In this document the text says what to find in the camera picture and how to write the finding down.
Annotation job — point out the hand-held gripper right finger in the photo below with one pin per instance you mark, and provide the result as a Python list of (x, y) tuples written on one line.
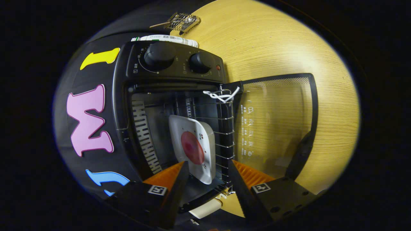
[(242, 195)]

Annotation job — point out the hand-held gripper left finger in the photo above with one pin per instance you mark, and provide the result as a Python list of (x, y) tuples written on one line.
[(176, 195)]

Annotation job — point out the white square plate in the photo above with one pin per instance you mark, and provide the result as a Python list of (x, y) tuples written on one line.
[(205, 166)]

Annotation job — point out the pink meat slice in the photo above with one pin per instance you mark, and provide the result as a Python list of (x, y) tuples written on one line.
[(192, 147)]

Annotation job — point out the black toaster oven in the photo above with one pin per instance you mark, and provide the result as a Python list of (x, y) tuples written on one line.
[(173, 69)]

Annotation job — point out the cream white toaster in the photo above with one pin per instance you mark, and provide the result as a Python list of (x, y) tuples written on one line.
[(205, 208)]

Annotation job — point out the white bottle green label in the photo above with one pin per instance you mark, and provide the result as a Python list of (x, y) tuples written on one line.
[(167, 38)]

